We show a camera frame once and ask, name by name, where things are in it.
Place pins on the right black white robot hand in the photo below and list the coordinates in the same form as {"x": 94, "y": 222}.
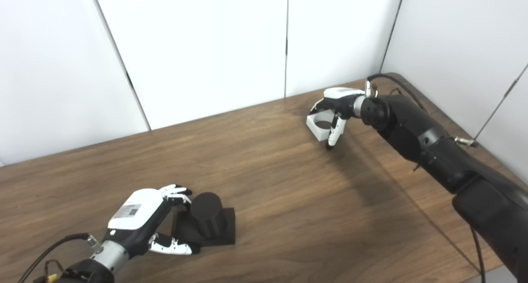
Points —
{"x": 342, "y": 101}

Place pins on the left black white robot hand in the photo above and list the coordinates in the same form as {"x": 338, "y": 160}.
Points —
{"x": 136, "y": 217}

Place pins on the white square piece with hole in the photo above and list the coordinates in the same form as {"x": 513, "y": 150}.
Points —
{"x": 317, "y": 131}

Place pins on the black peg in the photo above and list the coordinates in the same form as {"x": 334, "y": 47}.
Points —
{"x": 206, "y": 221}

